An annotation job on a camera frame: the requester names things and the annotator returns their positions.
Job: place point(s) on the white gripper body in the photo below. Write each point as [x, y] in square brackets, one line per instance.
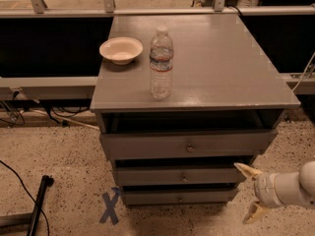
[264, 189]

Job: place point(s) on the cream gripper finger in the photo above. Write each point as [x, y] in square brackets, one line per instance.
[255, 212]
[247, 171]

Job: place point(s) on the grey drawer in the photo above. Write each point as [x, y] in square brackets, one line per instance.
[149, 176]
[178, 197]
[180, 145]

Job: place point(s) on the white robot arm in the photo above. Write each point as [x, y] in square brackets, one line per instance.
[296, 188]

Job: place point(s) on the grey top drawer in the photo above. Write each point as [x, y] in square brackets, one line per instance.
[180, 145]

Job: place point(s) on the grey drawer cabinet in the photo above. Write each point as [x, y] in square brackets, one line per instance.
[222, 81]

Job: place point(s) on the grey bottom drawer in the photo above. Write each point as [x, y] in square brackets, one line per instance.
[178, 197]

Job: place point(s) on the blue tape cross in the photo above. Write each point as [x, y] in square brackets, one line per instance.
[110, 204]

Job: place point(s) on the clear plastic water bottle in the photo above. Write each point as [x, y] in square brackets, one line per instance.
[161, 63]

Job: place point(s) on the white paper bowl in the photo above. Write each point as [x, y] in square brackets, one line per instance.
[121, 50]

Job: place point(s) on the black metal stand leg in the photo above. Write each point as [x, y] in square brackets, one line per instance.
[29, 219]

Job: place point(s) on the grey metal railing frame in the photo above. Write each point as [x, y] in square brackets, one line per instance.
[69, 9]

